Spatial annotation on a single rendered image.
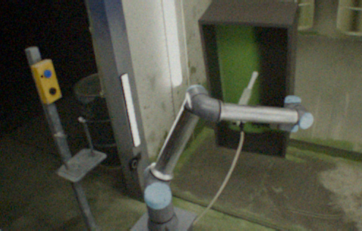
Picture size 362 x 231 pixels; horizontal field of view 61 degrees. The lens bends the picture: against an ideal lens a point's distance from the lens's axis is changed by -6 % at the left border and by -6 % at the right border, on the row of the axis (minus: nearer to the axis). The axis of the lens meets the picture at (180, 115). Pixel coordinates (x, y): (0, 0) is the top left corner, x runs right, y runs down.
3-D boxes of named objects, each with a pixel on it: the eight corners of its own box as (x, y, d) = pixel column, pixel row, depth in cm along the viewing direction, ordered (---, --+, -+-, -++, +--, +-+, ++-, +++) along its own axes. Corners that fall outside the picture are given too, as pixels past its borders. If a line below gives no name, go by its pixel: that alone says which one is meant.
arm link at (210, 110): (196, 104, 154) (318, 113, 168) (191, 92, 164) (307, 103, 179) (191, 125, 159) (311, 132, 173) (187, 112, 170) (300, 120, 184)
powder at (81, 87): (66, 87, 331) (66, 86, 331) (111, 70, 360) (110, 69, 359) (90, 102, 294) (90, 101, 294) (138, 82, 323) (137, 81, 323)
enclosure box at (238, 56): (227, 120, 309) (213, -2, 231) (291, 129, 286) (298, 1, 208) (216, 146, 286) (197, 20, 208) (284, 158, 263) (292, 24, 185)
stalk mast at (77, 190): (92, 226, 277) (32, 46, 195) (97, 229, 274) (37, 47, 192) (88, 231, 273) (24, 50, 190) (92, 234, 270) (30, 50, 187)
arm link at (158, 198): (148, 224, 181) (144, 202, 172) (146, 203, 195) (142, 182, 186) (175, 220, 182) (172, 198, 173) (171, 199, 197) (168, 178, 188)
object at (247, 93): (240, 145, 205) (238, 120, 189) (232, 143, 207) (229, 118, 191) (259, 94, 234) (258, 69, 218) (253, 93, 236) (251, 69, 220)
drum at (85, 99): (84, 153, 374) (63, 85, 330) (124, 133, 405) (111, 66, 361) (109, 176, 335) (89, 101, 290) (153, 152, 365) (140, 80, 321)
